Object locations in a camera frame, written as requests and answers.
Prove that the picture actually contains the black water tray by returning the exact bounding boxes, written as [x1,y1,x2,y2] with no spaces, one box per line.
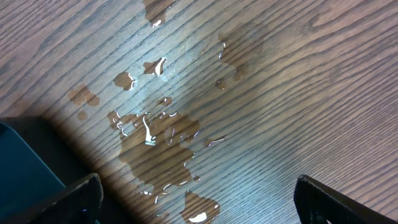
[1,117,133,223]

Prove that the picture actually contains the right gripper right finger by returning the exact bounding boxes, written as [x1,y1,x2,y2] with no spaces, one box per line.
[294,175,397,224]

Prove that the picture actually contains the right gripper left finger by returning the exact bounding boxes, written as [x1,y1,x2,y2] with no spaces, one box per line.
[1,173,103,224]

